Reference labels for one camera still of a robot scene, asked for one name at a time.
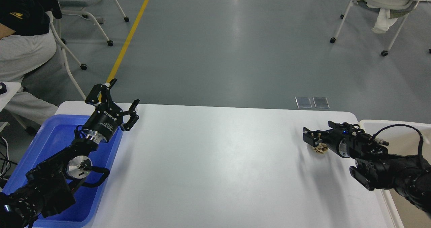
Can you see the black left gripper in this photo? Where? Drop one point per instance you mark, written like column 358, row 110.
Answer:
column 107, row 115

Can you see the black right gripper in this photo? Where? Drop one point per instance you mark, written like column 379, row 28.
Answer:
column 335, row 139

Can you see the brown paper ball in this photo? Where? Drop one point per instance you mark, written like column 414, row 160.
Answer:
column 321, row 148

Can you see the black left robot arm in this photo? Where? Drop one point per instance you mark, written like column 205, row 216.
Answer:
column 52, row 183

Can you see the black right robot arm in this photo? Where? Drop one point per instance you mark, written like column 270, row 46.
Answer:
column 375, row 167

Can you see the right metal floor plate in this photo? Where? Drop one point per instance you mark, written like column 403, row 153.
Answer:
column 321, row 102

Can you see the metal floor plate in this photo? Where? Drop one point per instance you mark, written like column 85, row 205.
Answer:
column 321, row 102
column 303, row 102

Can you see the left metal floor plate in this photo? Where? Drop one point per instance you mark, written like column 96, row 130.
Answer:
column 303, row 102

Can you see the blue plastic tray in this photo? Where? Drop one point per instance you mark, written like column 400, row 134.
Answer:
column 55, row 134

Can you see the beige plastic bin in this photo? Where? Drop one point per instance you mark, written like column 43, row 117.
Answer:
column 403, row 141

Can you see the white side table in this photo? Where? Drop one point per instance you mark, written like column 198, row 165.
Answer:
column 11, row 89

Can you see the seated person grey trousers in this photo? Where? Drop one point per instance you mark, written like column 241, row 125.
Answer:
column 26, row 38

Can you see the grey rolling chair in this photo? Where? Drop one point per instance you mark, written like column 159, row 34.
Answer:
column 91, row 5

